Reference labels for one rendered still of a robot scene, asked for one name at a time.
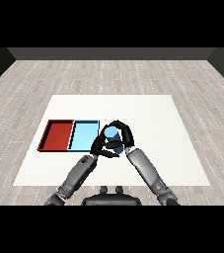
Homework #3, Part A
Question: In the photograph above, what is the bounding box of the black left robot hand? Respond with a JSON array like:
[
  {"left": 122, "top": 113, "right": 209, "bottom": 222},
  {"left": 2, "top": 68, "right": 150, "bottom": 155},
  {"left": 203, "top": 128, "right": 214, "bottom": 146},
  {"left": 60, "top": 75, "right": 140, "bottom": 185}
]
[{"left": 90, "top": 128, "right": 122, "bottom": 159}]

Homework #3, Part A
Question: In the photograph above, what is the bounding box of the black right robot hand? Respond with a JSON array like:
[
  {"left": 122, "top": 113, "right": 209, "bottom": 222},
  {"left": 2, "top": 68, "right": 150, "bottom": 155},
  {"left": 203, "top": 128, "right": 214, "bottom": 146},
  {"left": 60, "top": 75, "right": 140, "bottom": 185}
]
[{"left": 107, "top": 120, "right": 135, "bottom": 148}]

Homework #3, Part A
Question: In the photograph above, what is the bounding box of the small blue can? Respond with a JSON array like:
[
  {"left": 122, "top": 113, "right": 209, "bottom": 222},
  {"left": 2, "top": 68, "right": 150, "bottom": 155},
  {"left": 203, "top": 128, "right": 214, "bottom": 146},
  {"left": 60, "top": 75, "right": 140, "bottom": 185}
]
[{"left": 103, "top": 126, "right": 123, "bottom": 155}]

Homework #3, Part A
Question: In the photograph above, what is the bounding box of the light blue shallow open box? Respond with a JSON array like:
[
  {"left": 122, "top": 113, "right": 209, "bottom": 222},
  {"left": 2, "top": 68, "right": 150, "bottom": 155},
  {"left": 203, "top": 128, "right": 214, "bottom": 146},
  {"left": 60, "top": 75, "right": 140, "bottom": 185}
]
[{"left": 66, "top": 119, "right": 101, "bottom": 153}]

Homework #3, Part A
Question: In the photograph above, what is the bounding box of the red shallow open box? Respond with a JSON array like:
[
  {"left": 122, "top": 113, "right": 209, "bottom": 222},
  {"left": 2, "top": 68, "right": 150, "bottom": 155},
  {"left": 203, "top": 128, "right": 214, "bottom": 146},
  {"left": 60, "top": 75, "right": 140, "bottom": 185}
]
[{"left": 37, "top": 119, "right": 75, "bottom": 153}]

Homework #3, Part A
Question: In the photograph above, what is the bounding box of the dark grey robot body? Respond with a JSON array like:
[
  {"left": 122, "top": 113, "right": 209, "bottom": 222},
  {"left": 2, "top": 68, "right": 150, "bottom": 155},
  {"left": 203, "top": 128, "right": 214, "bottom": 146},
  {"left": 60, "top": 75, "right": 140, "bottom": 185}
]
[{"left": 81, "top": 186, "right": 143, "bottom": 207}]

